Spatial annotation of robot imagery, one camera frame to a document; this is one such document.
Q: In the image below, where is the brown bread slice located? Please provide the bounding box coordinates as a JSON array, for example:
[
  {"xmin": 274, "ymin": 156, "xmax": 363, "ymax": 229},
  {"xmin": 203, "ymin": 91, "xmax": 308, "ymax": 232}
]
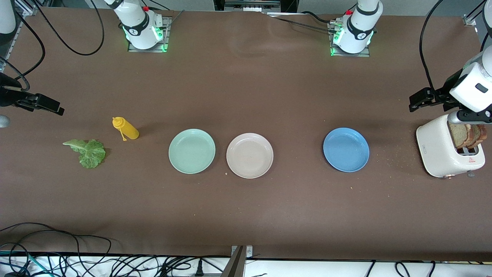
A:
[
  {"xmin": 450, "ymin": 123, "xmax": 475, "ymax": 150},
  {"xmin": 471, "ymin": 124, "xmax": 488, "ymax": 149}
]

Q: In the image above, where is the green lettuce leaf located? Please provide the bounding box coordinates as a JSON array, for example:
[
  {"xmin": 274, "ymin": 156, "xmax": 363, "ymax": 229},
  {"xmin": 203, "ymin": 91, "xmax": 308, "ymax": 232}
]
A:
[{"xmin": 63, "ymin": 139, "xmax": 106, "ymax": 169}]

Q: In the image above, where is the blue plate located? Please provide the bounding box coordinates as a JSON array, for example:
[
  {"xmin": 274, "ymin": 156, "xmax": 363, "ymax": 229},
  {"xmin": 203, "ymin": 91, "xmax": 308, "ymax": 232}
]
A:
[{"xmin": 323, "ymin": 127, "xmax": 370, "ymax": 172}]

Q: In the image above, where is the mint green plate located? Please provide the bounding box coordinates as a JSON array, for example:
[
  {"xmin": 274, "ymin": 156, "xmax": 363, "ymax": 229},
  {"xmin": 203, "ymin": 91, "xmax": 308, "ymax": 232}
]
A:
[{"xmin": 168, "ymin": 128, "xmax": 216, "ymax": 174}]

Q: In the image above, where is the beige plate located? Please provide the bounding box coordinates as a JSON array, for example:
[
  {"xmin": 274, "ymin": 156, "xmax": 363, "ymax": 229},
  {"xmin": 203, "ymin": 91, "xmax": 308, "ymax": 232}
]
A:
[{"xmin": 226, "ymin": 133, "xmax": 274, "ymax": 179}]

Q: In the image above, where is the white toaster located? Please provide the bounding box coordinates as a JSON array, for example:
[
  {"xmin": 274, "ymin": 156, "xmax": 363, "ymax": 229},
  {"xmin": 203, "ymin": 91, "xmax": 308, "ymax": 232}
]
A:
[{"xmin": 416, "ymin": 113, "xmax": 486, "ymax": 179}]

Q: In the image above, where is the yellow mustard squeeze bottle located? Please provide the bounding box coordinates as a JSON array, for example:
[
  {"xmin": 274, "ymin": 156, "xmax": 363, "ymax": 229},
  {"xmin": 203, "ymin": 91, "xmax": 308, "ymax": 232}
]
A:
[{"xmin": 112, "ymin": 117, "xmax": 140, "ymax": 141}]

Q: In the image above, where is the brown table cover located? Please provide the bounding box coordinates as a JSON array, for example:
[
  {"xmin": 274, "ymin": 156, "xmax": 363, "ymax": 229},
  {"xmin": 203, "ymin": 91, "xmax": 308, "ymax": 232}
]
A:
[{"xmin": 0, "ymin": 7, "xmax": 492, "ymax": 262}]

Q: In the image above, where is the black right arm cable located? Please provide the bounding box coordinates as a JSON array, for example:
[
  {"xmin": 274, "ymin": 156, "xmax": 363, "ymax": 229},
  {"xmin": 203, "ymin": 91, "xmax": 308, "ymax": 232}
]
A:
[{"xmin": 0, "ymin": 0, "xmax": 105, "ymax": 91}]

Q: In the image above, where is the aluminium frame profile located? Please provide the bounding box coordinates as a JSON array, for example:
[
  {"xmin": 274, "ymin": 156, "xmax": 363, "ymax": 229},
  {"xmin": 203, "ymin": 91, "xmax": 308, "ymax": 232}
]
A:
[
  {"xmin": 463, "ymin": 0, "xmax": 492, "ymax": 27},
  {"xmin": 15, "ymin": 0, "xmax": 45, "ymax": 16}
]

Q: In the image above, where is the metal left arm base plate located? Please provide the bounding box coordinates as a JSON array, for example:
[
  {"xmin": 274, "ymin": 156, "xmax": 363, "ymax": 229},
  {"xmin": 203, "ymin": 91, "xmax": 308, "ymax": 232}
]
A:
[{"xmin": 329, "ymin": 22, "xmax": 371, "ymax": 57}]

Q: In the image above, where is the black base cable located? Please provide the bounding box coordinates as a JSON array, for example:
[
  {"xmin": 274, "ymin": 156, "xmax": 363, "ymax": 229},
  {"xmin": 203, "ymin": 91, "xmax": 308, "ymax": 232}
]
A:
[{"xmin": 261, "ymin": 11, "xmax": 348, "ymax": 35}]

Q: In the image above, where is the black looping cable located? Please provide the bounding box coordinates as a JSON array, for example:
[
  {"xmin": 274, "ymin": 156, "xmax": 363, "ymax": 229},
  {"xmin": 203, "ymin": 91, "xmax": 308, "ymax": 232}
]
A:
[{"xmin": 0, "ymin": 222, "xmax": 112, "ymax": 270}]

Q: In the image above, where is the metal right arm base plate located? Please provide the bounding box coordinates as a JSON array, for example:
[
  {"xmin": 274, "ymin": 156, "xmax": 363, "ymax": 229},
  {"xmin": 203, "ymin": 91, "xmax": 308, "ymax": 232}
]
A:
[{"xmin": 128, "ymin": 16, "xmax": 172, "ymax": 53}]

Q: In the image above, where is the teal cable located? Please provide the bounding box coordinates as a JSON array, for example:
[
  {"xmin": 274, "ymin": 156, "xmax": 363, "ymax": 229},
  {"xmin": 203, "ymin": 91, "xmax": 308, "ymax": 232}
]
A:
[{"xmin": 0, "ymin": 250, "xmax": 52, "ymax": 276}]

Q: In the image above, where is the silver rail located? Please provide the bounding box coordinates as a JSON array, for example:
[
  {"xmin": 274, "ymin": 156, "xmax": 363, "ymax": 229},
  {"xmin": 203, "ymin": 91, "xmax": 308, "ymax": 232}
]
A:
[{"xmin": 225, "ymin": 0, "xmax": 281, "ymax": 8}]

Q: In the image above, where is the silver table bracket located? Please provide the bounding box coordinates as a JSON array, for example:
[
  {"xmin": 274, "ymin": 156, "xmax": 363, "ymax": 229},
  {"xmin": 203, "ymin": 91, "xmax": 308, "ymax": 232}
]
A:
[{"xmin": 231, "ymin": 245, "xmax": 253, "ymax": 258}]

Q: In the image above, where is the grey metal post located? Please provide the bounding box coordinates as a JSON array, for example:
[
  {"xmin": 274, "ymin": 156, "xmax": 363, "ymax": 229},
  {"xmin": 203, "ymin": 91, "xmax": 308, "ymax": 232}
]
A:
[{"xmin": 221, "ymin": 246, "xmax": 246, "ymax": 277}]

